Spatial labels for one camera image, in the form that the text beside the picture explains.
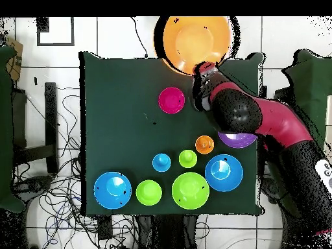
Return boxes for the large yellow-orange bowl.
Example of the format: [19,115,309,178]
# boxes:
[161,16,233,77]

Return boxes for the small pink-red bowl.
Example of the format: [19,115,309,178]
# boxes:
[158,86,186,115]

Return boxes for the orange plastic cup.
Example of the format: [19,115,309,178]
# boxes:
[195,135,215,156]

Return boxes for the purple shallow bowl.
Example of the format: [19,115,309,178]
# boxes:
[217,132,258,149]

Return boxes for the green plastic cup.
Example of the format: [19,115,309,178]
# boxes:
[178,149,198,169]

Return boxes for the dark green tablecloth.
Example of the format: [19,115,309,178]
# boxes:
[78,51,267,217]

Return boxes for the green cloth side table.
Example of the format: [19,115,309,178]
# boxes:
[0,44,26,214]
[281,48,332,148]

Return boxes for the blue plastic cup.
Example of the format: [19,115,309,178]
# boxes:
[152,153,172,173]

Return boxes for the blue plastic bowl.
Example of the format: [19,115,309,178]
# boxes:
[93,171,132,210]
[204,154,244,193]

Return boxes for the large green bowl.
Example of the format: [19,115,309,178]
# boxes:
[171,171,210,210]

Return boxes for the small green bowl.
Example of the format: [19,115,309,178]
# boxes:
[135,179,163,206]

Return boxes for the cardboard box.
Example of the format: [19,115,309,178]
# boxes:
[5,38,24,82]

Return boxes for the dark grey stand foot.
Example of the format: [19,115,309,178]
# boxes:
[12,174,54,203]

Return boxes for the black cable with plug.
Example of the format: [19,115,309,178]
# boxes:
[130,16,149,59]

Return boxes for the black metal frame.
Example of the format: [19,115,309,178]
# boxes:
[12,82,59,174]

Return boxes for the tangle of black cables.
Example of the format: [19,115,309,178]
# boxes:
[12,88,138,249]

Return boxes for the black floor frame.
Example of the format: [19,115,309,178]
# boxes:
[36,16,75,47]

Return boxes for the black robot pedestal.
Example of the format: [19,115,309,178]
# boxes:
[137,214,198,249]

